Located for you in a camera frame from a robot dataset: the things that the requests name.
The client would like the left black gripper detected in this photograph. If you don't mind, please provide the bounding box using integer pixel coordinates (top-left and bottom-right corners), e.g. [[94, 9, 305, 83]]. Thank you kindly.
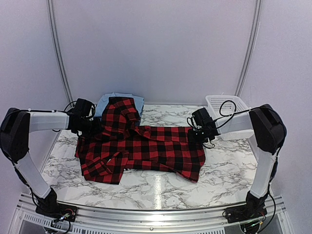
[[76, 117, 101, 137]]

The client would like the white plastic basket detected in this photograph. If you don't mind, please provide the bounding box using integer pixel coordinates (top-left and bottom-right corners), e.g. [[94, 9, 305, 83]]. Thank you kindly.
[[205, 95, 254, 140]]

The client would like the red black plaid shirt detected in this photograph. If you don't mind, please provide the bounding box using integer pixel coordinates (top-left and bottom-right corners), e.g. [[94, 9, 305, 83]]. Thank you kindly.
[[75, 97, 206, 184]]

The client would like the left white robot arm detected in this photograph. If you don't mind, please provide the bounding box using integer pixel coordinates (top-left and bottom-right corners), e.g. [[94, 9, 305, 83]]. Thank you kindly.
[[0, 98, 102, 199]]

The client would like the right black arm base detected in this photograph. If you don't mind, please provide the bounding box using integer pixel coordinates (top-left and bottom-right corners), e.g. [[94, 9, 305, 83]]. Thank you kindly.
[[222, 192, 269, 223]]

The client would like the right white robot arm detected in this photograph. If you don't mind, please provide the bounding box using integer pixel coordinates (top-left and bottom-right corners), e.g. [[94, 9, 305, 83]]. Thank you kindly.
[[188, 104, 287, 218]]

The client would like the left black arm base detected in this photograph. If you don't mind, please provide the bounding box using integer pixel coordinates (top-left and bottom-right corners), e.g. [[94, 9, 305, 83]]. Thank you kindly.
[[32, 189, 78, 222]]

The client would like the light blue folded shirt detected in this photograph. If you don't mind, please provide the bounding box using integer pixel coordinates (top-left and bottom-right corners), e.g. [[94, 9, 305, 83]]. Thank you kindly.
[[94, 92, 144, 117]]

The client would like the blue checked folded shirt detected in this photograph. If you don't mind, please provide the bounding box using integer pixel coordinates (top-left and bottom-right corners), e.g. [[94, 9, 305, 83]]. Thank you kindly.
[[133, 116, 141, 127]]

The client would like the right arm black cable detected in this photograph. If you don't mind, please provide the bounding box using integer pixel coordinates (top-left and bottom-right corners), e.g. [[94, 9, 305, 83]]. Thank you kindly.
[[186, 100, 251, 149]]

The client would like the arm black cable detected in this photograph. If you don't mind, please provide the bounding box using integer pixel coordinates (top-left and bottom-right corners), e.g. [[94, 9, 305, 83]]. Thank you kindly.
[[52, 101, 96, 134], [186, 100, 251, 149]]

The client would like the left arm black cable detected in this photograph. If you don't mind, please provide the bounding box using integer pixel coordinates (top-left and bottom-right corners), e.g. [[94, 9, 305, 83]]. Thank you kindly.
[[52, 101, 96, 134]]

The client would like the aluminium front rail frame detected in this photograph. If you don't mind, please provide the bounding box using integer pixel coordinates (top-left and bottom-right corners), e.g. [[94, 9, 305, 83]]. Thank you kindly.
[[8, 193, 293, 234]]

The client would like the left aluminium corner post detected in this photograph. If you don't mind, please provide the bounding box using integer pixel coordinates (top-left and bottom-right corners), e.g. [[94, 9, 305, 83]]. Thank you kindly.
[[46, 0, 76, 109]]

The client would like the aluminium corner post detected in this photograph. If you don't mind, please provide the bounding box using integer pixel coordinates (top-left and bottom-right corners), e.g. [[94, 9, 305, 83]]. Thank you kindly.
[[234, 0, 263, 97], [46, 0, 76, 109]]

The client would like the right aluminium corner post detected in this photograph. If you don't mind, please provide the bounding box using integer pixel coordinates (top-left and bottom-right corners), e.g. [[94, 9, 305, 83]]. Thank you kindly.
[[234, 0, 263, 97]]

